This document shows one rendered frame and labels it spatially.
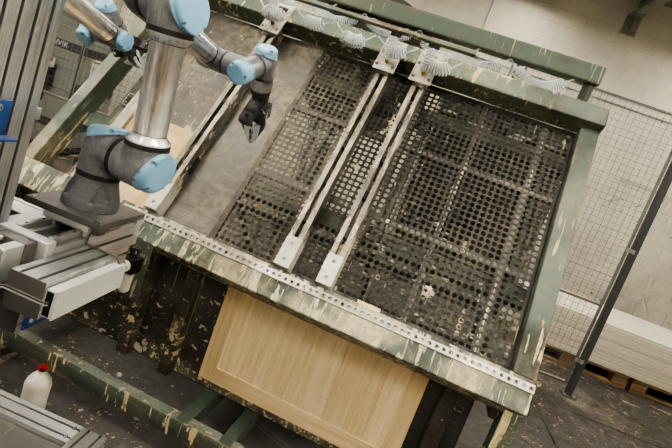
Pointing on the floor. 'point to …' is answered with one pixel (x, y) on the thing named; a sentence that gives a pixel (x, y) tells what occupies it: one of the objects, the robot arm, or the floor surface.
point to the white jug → (37, 386)
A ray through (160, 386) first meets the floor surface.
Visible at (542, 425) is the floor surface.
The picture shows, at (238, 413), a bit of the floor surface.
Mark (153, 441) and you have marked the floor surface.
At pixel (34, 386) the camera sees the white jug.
